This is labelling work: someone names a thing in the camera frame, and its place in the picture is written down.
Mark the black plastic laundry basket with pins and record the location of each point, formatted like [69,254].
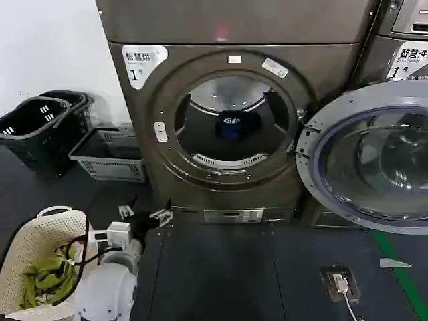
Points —
[78,110]
[30,133]

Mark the grey slatted plastic crate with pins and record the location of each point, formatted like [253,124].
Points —
[110,165]

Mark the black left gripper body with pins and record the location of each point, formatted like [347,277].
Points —
[142,227]

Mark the grey dryer with round opening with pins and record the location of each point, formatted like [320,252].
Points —
[234,30]

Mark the dark blue printed garment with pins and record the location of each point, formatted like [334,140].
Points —
[238,124]

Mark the cream perforated laundry basket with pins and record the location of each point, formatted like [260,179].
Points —
[36,234]

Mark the grey washing machine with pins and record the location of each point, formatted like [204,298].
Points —
[378,57]

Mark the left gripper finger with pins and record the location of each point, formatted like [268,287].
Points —
[127,212]
[163,217]

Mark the green garment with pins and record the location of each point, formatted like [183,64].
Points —
[43,274]

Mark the metal floor socket box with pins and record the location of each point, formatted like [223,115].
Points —
[351,284]

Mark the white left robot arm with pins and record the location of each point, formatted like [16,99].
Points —
[107,287]

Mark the green floor tape strip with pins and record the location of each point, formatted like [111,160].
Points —
[391,254]

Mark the round glass dryer door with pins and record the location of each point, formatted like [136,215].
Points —
[337,157]

